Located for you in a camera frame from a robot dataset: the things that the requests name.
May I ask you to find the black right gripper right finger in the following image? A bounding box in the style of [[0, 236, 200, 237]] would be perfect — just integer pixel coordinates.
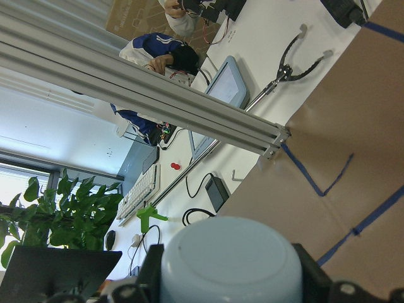
[[292, 243, 403, 303]]

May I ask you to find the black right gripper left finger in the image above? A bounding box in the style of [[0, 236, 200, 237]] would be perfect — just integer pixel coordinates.
[[100, 244, 164, 302]]

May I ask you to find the light blue plastic cup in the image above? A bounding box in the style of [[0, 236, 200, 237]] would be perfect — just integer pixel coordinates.
[[160, 217, 303, 302]]

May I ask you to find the white keyboard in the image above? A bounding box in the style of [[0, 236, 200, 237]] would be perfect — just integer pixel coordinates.
[[116, 164, 160, 226]]

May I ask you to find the green potted plant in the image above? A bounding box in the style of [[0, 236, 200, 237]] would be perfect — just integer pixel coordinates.
[[1, 170, 123, 268]]

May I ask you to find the black monitor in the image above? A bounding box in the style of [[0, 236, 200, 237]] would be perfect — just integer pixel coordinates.
[[1, 246, 122, 302]]

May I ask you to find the black power adapter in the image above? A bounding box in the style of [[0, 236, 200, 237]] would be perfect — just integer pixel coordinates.
[[205, 176, 229, 212]]

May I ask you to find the red small object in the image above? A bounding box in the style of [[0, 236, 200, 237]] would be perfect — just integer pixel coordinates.
[[170, 162, 181, 170]]

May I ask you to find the blue teach pendant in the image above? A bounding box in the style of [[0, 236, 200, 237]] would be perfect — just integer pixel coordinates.
[[188, 56, 251, 160]]

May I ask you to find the person in white jacket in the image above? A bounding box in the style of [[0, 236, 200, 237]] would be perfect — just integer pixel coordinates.
[[110, 1, 201, 146]]

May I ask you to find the green handled reacher grabber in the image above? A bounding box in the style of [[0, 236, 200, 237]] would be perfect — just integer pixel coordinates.
[[118, 138, 222, 234]]

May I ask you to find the aluminium frame post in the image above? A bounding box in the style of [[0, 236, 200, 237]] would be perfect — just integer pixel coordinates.
[[1, 1, 289, 157]]

